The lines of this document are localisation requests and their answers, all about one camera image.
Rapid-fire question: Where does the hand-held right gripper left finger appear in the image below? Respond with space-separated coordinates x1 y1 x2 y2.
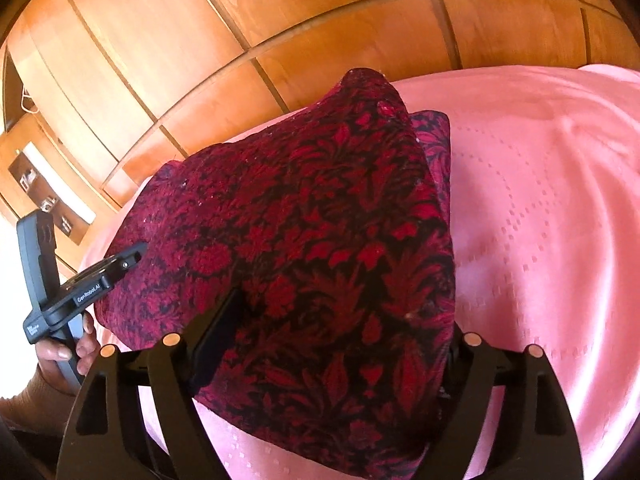
56 287 247 480

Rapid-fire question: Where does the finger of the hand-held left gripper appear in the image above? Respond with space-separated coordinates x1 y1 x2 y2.
102 241 150 287

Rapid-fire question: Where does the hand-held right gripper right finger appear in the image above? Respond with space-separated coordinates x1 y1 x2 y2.
439 331 586 480

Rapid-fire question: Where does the red floral garment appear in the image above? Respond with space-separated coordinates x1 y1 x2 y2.
94 67 457 480

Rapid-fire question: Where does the person's left forearm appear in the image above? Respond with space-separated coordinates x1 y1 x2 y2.
0 372 81 438

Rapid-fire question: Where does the person's left hand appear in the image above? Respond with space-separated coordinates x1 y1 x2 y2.
37 309 102 397

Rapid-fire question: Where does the wardrobe shelf niche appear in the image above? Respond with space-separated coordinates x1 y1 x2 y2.
6 141 97 247

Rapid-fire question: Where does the pink bedspread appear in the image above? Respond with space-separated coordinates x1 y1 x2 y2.
75 62 640 480

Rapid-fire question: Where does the wooden wardrobe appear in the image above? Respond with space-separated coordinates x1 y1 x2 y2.
0 0 640 271

